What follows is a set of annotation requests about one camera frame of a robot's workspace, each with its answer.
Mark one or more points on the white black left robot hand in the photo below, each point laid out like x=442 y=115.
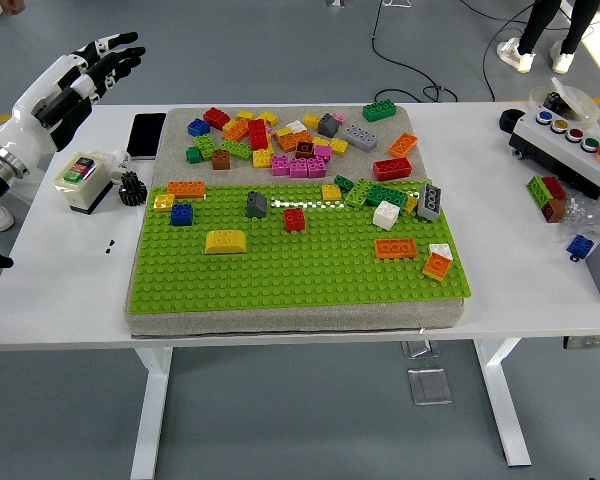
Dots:
x=40 y=110

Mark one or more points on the yellow curved brick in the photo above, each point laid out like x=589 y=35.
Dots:
x=225 y=243

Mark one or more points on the grey sloped brick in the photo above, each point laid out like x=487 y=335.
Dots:
x=327 y=126
x=256 y=207

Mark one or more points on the red square brick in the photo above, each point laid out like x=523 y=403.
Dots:
x=216 y=118
x=294 y=221

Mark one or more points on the yellow square brick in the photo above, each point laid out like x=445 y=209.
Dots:
x=282 y=132
x=245 y=115
x=331 y=192
x=261 y=158
x=321 y=141
x=163 y=202
x=411 y=205
x=268 y=119
x=311 y=121
x=338 y=146

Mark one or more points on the blue square brick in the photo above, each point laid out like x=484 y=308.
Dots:
x=198 y=127
x=181 y=215

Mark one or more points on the dark green square brick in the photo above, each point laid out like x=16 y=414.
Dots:
x=343 y=183
x=193 y=155

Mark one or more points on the orange long brick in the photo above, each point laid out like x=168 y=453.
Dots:
x=287 y=142
x=236 y=130
x=402 y=145
x=395 y=248
x=186 y=189

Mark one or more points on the brown square brick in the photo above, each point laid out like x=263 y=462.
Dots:
x=554 y=211
x=304 y=149
x=221 y=160

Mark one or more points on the lime green long brick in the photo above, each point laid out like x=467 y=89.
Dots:
x=358 y=193
x=236 y=149

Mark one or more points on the red long brick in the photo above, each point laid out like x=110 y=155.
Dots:
x=392 y=169
x=258 y=134
x=554 y=187

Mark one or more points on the pink square brick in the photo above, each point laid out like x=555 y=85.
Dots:
x=298 y=168
x=323 y=151
x=338 y=118
x=280 y=166
x=316 y=168

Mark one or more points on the white square brick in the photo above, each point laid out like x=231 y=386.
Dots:
x=440 y=249
x=295 y=126
x=386 y=216

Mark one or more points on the grey long brick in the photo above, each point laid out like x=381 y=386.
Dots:
x=429 y=202
x=360 y=138

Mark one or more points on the green studded baseplate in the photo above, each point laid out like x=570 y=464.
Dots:
x=330 y=285

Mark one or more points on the dark green long brick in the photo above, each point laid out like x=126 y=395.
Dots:
x=387 y=195
x=380 y=111

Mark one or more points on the orange brick on yellow plate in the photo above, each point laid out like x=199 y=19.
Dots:
x=436 y=267

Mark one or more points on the small white plastic piece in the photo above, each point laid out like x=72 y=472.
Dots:
x=120 y=162

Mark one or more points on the black smartphone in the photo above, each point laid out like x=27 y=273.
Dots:
x=146 y=136

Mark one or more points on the black gear wheel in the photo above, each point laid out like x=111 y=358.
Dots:
x=131 y=189

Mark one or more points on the grey cushion mat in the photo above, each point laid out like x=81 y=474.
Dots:
x=290 y=322

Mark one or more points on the clear floor plate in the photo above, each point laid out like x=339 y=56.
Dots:
x=430 y=386
x=420 y=348

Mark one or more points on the black round roll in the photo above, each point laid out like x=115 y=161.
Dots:
x=504 y=125

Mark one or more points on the person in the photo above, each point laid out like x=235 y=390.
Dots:
x=532 y=25

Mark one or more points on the white table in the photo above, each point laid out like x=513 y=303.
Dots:
x=505 y=300

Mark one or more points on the white control box coloured buttons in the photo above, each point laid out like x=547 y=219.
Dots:
x=560 y=150

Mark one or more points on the white round lidded container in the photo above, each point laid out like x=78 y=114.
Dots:
x=582 y=105

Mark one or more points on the clear plastic wrap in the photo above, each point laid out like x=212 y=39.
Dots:
x=587 y=215

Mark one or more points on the table control panel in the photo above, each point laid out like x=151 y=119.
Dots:
x=590 y=342

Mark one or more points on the beige red-green switch box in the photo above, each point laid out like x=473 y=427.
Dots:
x=82 y=185

